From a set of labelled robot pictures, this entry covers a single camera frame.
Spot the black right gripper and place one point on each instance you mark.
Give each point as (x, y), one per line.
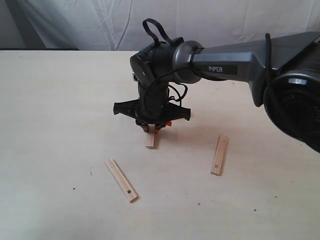
(155, 114)

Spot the plain wooden stick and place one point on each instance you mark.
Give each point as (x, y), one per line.
(151, 136)

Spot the light wooden slat with screw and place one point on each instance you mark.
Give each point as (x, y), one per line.
(121, 180)

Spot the wooden stick with holes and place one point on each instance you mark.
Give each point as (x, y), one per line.
(220, 155)

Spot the right robot arm Piper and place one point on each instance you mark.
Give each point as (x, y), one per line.
(283, 75)

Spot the white backdrop cloth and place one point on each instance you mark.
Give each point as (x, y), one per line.
(116, 25)

